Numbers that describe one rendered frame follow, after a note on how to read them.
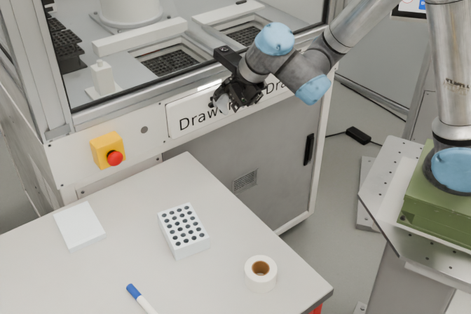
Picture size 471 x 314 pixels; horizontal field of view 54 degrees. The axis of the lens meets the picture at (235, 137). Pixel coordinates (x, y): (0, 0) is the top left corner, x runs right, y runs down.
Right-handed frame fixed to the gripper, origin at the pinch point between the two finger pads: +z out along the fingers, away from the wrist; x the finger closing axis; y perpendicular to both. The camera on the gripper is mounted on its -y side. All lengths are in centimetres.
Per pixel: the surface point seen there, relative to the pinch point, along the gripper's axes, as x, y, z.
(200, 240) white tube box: -27.1, 30.5, -7.0
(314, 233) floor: 50, 52, 76
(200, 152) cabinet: -3.3, 6.7, 21.9
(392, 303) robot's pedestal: 20, 73, 9
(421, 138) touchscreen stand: 99, 39, 38
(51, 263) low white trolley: -56, 19, 6
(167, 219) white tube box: -29.7, 22.4, -1.1
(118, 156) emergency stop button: -32.4, 3.0, 1.7
